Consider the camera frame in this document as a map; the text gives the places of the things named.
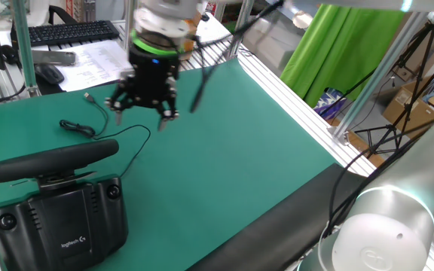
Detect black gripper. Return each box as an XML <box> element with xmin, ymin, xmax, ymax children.
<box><xmin>104</xmin><ymin>48</ymin><xmax>181</xmax><ymax>132</ymax></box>

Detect black leather steering wheel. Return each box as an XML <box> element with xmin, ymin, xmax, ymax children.
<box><xmin>0</xmin><ymin>139</ymin><xmax>121</xmax><ymax>189</ymax></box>

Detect black Logitech wheel base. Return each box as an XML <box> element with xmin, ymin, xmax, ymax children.
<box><xmin>0</xmin><ymin>175</ymin><xmax>130</xmax><ymax>271</ymax></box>

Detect white printed paper sheet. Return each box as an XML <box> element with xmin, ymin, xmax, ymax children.
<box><xmin>53</xmin><ymin>40</ymin><xmax>135</xmax><ymax>93</ymax></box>

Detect black computer mouse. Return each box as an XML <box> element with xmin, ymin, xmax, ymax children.
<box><xmin>34</xmin><ymin>62</ymin><xmax>66</xmax><ymax>85</ymax></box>

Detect green table mat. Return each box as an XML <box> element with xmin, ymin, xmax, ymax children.
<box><xmin>0</xmin><ymin>58</ymin><xmax>338</xmax><ymax>271</ymax></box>

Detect silver metal plate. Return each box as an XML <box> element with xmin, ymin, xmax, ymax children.
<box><xmin>31</xmin><ymin>50</ymin><xmax>77</xmax><ymax>67</ymax></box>

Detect black computer keyboard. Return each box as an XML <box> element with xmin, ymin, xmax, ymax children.
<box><xmin>10</xmin><ymin>20</ymin><xmax>121</xmax><ymax>48</ymax></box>

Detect grey plastic storage box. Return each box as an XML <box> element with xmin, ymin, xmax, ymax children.
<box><xmin>241</xmin><ymin>11</ymin><xmax>312</xmax><ymax>76</ymax></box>

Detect blue white patterned bag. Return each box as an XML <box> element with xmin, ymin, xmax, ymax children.
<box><xmin>313</xmin><ymin>87</ymin><xmax>348</xmax><ymax>120</ymax></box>

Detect green cloth curtain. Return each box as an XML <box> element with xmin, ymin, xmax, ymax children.
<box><xmin>280</xmin><ymin>3</ymin><xmax>406</xmax><ymax>108</ymax></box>

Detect black tripod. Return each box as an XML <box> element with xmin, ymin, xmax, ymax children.
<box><xmin>354</xmin><ymin>22</ymin><xmax>434</xmax><ymax>159</ymax></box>

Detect open cardboard box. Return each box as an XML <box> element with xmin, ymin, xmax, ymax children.
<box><xmin>381</xmin><ymin>70</ymin><xmax>434</xmax><ymax>131</ymax></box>

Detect green wrist adapter ring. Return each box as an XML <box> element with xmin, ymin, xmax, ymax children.
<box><xmin>130</xmin><ymin>29</ymin><xmax>186</xmax><ymax>58</ymax></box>

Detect black USB cable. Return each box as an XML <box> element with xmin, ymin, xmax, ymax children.
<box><xmin>58</xmin><ymin>92</ymin><xmax>152</xmax><ymax>178</ymax></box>

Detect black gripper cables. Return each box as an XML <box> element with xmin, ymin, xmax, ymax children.
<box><xmin>188</xmin><ymin>0</ymin><xmax>286</xmax><ymax>114</ymax></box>

